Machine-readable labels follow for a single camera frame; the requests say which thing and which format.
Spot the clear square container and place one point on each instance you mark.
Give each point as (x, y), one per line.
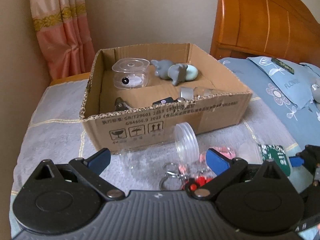
(130, 67)

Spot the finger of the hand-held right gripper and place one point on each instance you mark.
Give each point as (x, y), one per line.
(297, 160)

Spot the wooden bed headboard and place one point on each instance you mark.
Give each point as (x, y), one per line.
(262, 17)

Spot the checked pastel blanket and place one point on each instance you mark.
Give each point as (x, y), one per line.
(50, 142)

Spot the brown cardboard box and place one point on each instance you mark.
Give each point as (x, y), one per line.
(187, 120)

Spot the clear plastic jar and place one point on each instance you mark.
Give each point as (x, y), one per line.
(186, 142)

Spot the pink gold patterned curtain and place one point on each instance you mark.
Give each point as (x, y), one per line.
(62, 30)

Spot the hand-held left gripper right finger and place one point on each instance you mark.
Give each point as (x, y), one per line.
(218, 162)

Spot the blue floral bedsheet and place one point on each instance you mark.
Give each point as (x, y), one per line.
(250, 80)

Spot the red white button charm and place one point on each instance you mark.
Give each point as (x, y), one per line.
(193, 186)

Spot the blue floral pillow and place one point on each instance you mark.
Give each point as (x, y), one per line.
(311, 68)
(287, 86)

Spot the grey elephant figurine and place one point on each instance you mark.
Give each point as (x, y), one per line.
(163, 70)

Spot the small pink bead jar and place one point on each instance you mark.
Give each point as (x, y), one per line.
(228, 152)

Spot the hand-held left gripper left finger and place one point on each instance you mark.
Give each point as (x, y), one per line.
(100, 159)

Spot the green label cotton swab box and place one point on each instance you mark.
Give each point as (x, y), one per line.
(275, 155)

